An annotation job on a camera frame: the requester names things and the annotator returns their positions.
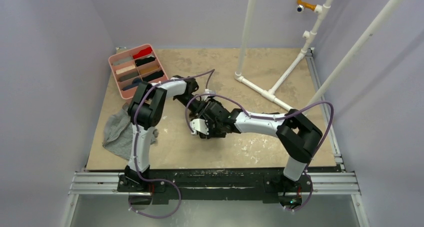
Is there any pink divided organizer tray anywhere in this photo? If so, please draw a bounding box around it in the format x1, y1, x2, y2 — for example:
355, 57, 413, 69
108, 44, 169, 103

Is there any grey striped underwear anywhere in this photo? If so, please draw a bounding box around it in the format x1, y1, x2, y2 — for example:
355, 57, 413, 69
101, 102, 159, 161

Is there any black underwear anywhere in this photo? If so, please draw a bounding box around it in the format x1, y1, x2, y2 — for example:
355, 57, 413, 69
198, 120, 231, 139

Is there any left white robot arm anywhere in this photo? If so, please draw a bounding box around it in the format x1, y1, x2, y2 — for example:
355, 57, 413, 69
124, 75, 199, 192

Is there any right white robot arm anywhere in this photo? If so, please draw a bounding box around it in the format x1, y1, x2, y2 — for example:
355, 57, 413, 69
189, 98, 324, 191

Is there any black rolled garment lower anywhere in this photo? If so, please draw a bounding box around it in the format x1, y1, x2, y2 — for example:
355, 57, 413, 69
141, 70, 165, 82

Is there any black rolled garment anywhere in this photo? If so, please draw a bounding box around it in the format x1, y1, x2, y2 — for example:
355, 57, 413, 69
134, 56, 156, 67
141, 70, 165, 82

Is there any navy rolled garment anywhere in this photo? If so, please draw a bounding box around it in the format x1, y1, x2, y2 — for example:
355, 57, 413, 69
121, 78, 142, 91

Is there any black rolled garment upper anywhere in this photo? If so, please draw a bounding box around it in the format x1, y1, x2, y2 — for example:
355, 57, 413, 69
134, 56, 156, 67

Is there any red rolled garment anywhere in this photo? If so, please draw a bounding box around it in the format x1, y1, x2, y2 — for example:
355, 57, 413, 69
132, 47, 153, 59

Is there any dark grey rolled garment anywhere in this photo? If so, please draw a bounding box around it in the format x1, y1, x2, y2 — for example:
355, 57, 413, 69
118, 71, 140, 82

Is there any beige rolled garment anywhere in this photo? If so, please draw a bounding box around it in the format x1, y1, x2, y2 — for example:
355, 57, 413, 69
115, 64, 136, 75

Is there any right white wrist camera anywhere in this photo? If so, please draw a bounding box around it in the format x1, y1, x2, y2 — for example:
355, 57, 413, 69
189, 118, 209, 136

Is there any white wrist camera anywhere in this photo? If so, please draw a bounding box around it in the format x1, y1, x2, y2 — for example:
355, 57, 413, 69
189, 118, 209, 136
202, 89, 216, 99

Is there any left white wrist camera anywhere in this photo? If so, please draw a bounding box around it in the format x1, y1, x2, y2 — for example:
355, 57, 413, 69
202, 89, 216, 99

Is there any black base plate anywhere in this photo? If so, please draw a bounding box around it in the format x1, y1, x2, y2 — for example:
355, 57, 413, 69
117, 167, 313, 207

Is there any aluminium rail frame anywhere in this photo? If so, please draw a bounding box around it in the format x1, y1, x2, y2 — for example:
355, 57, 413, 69
61, 47, 370, 227

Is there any orange mounted camera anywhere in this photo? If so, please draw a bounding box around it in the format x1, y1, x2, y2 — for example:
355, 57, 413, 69
296, 0, 317, 13

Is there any white pvc pipe frame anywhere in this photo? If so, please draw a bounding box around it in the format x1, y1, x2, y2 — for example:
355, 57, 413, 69
234, 0, 403, 111

